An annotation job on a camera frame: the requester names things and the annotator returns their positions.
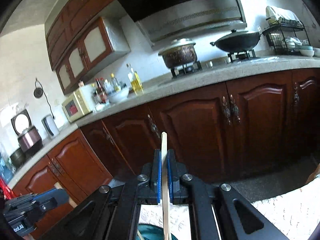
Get wooden chopstick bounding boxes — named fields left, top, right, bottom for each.
left=161, top=132, right=172, bottom=240
left=54, top=182, right=78, bottom=209

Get rice cooker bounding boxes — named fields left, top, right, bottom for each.
left=11, top=109, right=43, bottom=154

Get white electric kettle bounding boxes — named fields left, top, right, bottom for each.
left=41, top=114, right=60, bottom=139

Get yellow microwave oven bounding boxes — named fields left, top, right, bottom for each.
left=62, top=85, right=95, bottom=123

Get lower wooden cabinets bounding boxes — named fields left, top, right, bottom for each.
left=10, top=67, right=320, bottom=240

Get white bowl on counter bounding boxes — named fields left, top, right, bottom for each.
left=108, top=87, right=130, bottom=103

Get cooking oil bottle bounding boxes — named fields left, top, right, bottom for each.
left=131, top=70, right=143, bottom=93

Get dark sauce bottle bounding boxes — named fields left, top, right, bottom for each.
left=95, top=78, right=107, bottom=103

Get brown cooking pot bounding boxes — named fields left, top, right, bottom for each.
left=158, top=38, right=197, bottom=69

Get grey stone countertop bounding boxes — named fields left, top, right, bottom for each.
left=8, top=56, right=319, bottom=189

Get gas stove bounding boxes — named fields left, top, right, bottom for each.
left=163, top=49, right=260, bottom=84

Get black wok with lid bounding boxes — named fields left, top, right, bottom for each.
left=210, top=29, right=261, bottom=53

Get black range hood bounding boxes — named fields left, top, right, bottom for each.
left=118, top=0, right=247, bottom=46

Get black dish rack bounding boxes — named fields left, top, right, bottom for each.
left=262, top=20, right=313, bottom=55

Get upper wooden wall cabinet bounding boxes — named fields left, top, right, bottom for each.
left=46, top=0, right=131, bottom=95

